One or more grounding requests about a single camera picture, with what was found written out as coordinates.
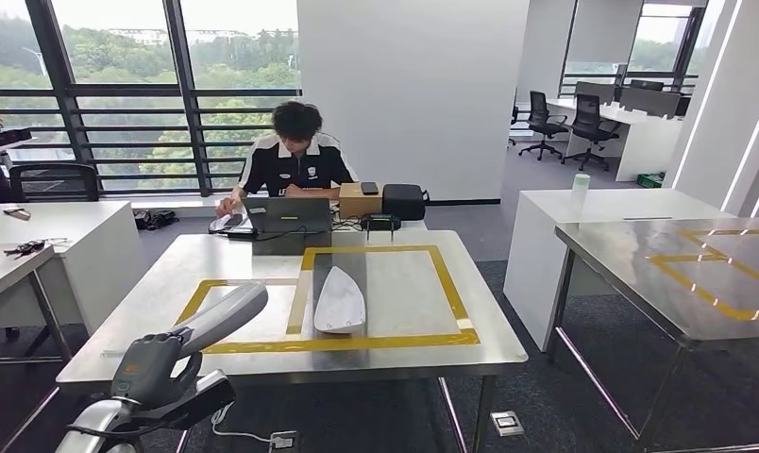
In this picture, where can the white elongated curved shell part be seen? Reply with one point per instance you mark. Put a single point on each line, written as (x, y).
(236, 306)

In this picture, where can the white side table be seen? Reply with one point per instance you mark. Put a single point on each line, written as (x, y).
(13, 147)

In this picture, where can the bunch of keys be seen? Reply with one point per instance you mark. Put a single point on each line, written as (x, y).
(23, 248)

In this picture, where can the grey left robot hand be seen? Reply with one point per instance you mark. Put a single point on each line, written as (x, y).
(145, 375)

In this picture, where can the white green cup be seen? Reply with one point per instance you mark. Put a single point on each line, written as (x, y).
(580, 187)

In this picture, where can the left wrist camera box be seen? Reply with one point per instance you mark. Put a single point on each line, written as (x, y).
(204, 397)

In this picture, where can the black office chair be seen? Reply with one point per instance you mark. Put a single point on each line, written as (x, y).
(54, 181)
(514, 119)
(539, 115)
(587, 119)

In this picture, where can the black power adapter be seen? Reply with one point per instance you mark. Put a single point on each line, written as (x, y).
(242, 233)

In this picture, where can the grey desk divider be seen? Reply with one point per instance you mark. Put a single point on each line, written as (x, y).
(595, 94)
(651, 103)

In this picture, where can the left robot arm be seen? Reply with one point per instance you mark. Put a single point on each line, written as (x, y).
(92, 425)

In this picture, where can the green plastic crate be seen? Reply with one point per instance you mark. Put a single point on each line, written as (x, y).
(650, 181)

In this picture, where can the white papers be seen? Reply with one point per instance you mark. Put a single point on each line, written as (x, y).
(217, 225)

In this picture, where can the brown cardboard box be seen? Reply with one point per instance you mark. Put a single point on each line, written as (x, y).
(357, 206)

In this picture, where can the grey laptop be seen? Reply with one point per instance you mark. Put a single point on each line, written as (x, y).
(286, 216)

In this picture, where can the white pointed flat shell part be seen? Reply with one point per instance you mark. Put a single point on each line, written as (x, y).
(341, 306)

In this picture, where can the white office desk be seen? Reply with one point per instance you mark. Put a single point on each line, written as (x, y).
(648, 144)

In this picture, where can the black gear pile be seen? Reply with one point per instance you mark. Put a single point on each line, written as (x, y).
(157, 219)

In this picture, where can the black moulded tray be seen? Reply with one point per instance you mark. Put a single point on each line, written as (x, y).
(7, 136)

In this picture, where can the yellow tape marking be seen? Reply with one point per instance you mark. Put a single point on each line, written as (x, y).
(686, 275)

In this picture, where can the steel workbench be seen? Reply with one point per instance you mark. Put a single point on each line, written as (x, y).
(404, 300)
(4, 275)
(617, 269)

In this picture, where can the black remote controller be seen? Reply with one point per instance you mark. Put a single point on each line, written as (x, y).
(379, 222)

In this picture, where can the black window frame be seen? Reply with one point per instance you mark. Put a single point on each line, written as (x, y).
(182, 94)
(689, 50)

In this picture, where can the silver floor socket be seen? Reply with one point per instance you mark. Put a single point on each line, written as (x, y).
(507, 423)
(284, 441)

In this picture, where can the seated person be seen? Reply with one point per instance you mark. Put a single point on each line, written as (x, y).
(292, 166)

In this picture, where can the black zipped carry case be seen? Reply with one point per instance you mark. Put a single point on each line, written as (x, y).
(404, 202)

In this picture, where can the black phone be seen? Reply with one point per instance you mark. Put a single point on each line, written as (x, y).
(369, 188)

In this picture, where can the small grey hand tool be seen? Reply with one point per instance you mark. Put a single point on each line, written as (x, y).
(17, 214)

